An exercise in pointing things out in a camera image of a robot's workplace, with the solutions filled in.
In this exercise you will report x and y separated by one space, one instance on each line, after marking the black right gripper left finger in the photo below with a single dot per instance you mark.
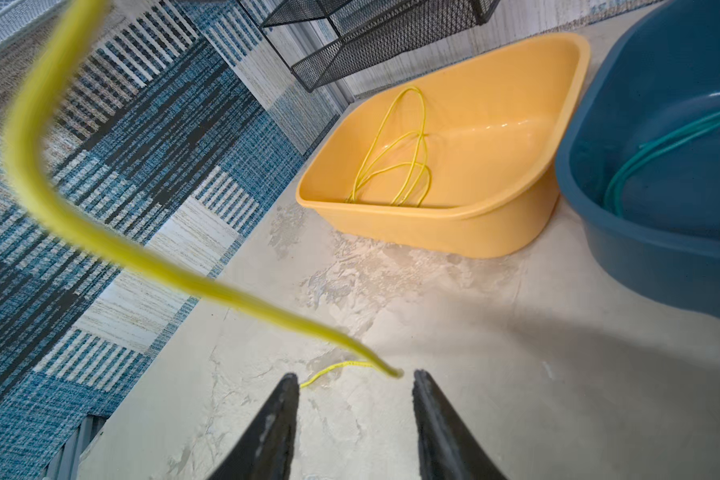
266 448

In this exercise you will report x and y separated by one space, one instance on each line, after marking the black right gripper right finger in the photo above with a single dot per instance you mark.
446 447

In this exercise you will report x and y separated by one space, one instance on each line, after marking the yellow plastic bin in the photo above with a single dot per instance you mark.
460 160

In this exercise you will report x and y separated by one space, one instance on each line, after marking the teal plastic bin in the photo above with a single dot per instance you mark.
640 161

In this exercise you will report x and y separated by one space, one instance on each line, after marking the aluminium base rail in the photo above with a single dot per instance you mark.
65 463

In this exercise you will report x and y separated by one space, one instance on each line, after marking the black wire mesh shelf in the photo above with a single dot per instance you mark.
368 33

